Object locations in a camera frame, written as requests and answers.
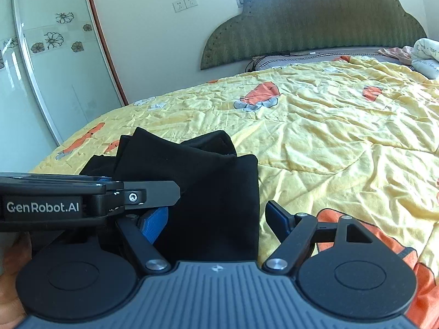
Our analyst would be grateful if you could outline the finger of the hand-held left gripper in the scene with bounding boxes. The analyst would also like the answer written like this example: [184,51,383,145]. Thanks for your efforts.
[99,176,181,214]

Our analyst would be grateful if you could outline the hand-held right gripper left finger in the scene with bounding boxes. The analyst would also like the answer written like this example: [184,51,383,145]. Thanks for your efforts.
[115,206,172,275]

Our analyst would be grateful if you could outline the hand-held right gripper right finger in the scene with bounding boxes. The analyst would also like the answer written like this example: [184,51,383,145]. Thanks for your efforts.
[263,200,379,275]

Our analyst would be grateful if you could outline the black pants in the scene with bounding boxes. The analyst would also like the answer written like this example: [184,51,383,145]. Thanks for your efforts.
[79,127,260,263]

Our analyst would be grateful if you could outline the person's left hand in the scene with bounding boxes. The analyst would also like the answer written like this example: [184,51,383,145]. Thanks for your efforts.
[0,235,33,321]

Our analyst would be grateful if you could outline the yellow carrot print blanket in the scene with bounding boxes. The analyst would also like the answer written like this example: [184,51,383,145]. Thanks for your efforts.
[29,55,439,329]

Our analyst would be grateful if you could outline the white glass wardrobe door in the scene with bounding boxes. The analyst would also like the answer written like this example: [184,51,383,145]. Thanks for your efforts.
[0,0,130,179]

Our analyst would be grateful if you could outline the grey patterned pillow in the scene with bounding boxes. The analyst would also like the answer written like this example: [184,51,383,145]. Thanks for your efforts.
[245,49,386,73]

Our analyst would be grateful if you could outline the green padded headboard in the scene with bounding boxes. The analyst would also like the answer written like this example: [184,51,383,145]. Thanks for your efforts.
[200,0,429,71]

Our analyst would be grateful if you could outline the pink cloth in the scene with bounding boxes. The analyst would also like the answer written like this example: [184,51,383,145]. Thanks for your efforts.
[378,45,418,65]

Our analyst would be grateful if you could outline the white printed quilt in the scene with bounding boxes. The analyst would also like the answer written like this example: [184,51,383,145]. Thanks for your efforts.
[410,38,439,80]

